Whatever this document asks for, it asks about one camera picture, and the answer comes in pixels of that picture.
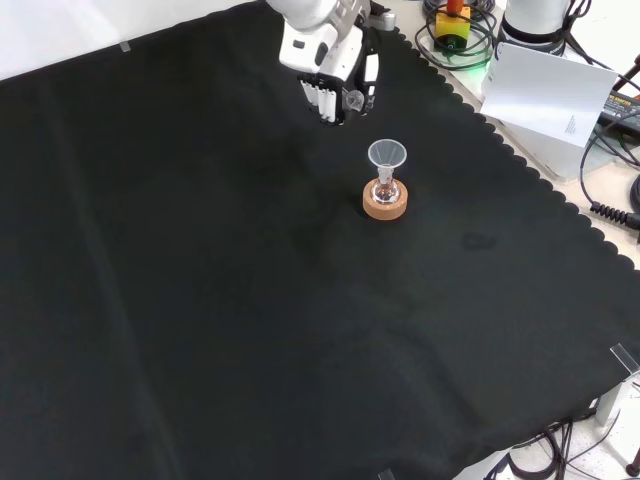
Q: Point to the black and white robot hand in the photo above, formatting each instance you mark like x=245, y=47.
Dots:
x=330, y=55

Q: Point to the clear graduated cylinder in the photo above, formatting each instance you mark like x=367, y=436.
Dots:
x=354, y=100

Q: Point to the clear plastic funnel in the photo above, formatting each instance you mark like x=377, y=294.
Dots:
x=387, y=152

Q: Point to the yellow stop button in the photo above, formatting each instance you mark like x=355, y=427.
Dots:
x=452, y=27

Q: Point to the round-bottom glass flask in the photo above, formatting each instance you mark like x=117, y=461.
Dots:
x=386, y=192

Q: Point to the grey metal box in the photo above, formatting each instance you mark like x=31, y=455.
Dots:
x=550, y=155

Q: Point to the black table cloth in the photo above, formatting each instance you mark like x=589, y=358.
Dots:
x=200, y=300

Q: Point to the black power adapter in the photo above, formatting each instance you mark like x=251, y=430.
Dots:
x=622, y=107

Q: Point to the white table leg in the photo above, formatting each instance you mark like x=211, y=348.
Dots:
x=617, y=400

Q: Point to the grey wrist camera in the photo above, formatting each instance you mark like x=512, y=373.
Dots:
x=384, y=21

